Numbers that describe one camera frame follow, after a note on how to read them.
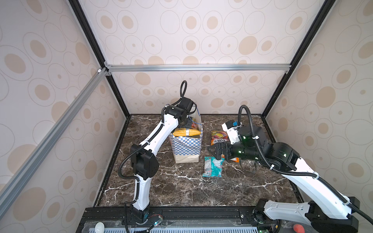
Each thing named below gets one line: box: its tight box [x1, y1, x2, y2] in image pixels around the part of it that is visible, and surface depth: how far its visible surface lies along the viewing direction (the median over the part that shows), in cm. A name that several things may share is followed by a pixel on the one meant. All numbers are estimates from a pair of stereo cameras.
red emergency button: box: [293, 223, 306, 233], surface depth 69 cm
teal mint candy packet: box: [202, 156, 225, 178], surface depth 88 cm
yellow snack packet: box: [172, 127, 202, 137], surface depth 77 cm
